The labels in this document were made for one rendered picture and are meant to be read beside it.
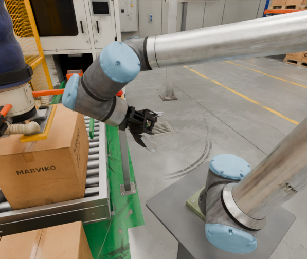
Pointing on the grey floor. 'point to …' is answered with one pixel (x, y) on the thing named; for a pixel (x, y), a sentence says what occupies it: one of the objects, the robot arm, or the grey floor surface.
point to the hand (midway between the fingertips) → (158, 133)
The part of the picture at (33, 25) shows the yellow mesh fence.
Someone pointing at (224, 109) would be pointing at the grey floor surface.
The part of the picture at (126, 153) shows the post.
